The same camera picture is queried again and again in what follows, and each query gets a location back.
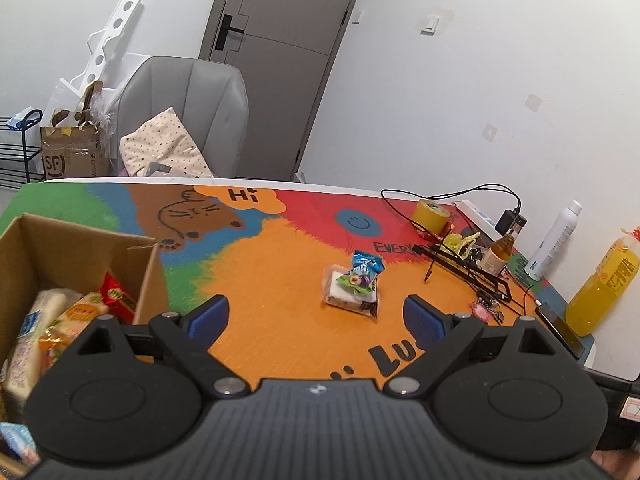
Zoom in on black charger plug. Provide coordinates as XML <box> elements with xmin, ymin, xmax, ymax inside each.
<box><xmin>496</xmin><ymin>208</ymin><xmax>521</xmax><ymax>234</ymax></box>

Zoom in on brown cardboard box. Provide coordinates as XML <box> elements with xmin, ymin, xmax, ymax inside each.
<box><xmin>0</xmin><ymin>213</ymin><xmax>169</xmax><ymax>472</ymax></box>

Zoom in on white board with round holes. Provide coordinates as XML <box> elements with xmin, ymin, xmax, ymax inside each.
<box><xmin>60</xmin><ymin>0</ymin><xmax>146</xmax><ymax>97</ymax></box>

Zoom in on orange cracker packet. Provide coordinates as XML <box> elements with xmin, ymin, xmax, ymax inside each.
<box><xmin>39</xmin><ymin>292</ymin><xmax>113</xmax><ymax>361</ymax></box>

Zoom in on black phone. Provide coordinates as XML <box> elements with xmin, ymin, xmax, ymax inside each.
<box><xmin>535</xmin><ymin>302</ymin><xmax>586</xmax><ymax>360</ymax></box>

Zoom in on grey door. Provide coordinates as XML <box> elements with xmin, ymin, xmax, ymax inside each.
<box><xmin>199</xmin><ymin>0</ymin><xmax>372</xmax><ymax>181</ymax></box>

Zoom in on cream polka-dot cushion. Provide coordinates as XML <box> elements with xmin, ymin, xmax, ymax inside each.
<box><xmin>119</xmin><ymin>106</ymin><xmax>216</xmax><ymax>179</ymax></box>

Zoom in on person's right hand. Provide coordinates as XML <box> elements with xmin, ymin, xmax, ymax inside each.
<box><xmin>592</xmin><ymin>451</ymin><xmax>640</xmax><ymax>480</ymax></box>

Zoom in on colourful printed table mat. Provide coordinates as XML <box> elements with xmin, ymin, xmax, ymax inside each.
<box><xmin>0</xmin><ymin>179</ymin><xmax>596</xmax><ymax>396</ymax></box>

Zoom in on yellow tape roll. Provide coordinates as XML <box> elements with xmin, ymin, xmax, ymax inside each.
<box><xmin>411</xmin><ymin>199</ymin><xmax>451</xmax><ymax>234</ymax></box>

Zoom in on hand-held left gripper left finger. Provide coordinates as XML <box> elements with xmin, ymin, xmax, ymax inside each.
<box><xmin>75</xmin><ymin>295</ymin><xmax>251</xmax><ymax>397</ymax></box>

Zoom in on orange juice bottle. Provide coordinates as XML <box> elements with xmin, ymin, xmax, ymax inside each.
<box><xmin>565</xmin><ymin>227</ymin><xmax>640</xmax><ymax>338</ymax></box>

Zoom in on black metal shelf rack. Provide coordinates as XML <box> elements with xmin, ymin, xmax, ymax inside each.
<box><xmin>0</xmin><ymin>109</ymin><xmax>44</xmax><ymax>187</ymax></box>

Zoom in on brown printed shipping box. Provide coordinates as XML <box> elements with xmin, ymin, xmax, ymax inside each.
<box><xmin>40</xmin><ymin>81</ymin><xmax>111</xmax><ymax>181</ymax></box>

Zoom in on bunch of keys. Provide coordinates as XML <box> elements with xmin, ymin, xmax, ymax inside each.
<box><xmin>469</xmin><ymin>297</ymin><xmax>506</xmax><ymax>324</ymax></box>

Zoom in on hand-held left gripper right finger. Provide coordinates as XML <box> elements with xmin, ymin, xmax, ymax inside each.
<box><xmin>385</xmin><ymin>295</ymin><xmax>563</xmax><ymax>397</ymax></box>

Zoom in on long white bread packet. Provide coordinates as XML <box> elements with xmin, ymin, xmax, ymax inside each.
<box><xmin>2</xmin><ymin>289</ymin><xmax>83</xmax><ymax>402</ymax></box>

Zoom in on white power strip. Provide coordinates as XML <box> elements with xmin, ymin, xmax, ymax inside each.
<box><xmin>454</xmin><ymin>200</ymin><xmax>506</xmax><ymax>236</ymax></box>

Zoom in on red snack packet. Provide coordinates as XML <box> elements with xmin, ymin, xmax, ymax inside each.
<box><xmin>98</xmin><ymin>272</ymin><xmax>141</xmax><ymax>324</ymax></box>

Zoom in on green purple candy packet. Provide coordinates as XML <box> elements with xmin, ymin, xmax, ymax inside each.
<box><xmin>334</xmin><ymin>270</ymin><xmax>377</xmax><ymax>295</ymax></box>

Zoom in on black cable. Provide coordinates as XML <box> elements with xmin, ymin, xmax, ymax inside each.
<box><xmin>381</xmin><ymin>184</ymin><xmax>522</xmax><ymax>217</ymax></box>

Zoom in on amber glass bottle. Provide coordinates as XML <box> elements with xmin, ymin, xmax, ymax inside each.
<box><xmin>479</xmin><ymin>215</ymin><xmax>528</xmax><ymax>277</ymax></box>

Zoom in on grey padded chair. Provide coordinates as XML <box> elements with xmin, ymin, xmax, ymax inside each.
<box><xmin>107</xmin><ymin>56</ymin><xmax>250</xmax><ymax>180</ymax></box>

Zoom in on light blue packet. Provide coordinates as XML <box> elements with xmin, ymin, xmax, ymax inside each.
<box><xmin>0</xmin><ymin>422</ymin><xmax>41</xmax><ymax>466</ymax></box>

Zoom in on yellow plastic clip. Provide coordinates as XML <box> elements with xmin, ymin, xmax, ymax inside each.
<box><xmin>442</xmin><ymin>231</ymin><xmax>482</xmax><ymax>256</ymax></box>

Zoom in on white spray bottle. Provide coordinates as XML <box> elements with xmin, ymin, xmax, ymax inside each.
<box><xmin>524</xmin><ymin>200</ymin><xmax>584</xmax><ymax>282</ymax></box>

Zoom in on black door handle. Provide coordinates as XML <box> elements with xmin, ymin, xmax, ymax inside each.
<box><xmin>214</xmin><ymin>15</ymin><xmax>246</xmax><ymax>51</ymax></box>

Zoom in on black wire rack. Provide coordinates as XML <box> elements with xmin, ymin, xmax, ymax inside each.
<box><xmin>412</xmin><ymin>240</ymin><xmax>514</xmax><ymax>304</ymax></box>

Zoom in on clear dark sandwich packet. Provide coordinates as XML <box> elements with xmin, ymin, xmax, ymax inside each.
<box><xmin>324</xmin><ymin>266</ymin><xmax>381</xmax><ymax>319</ymax></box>

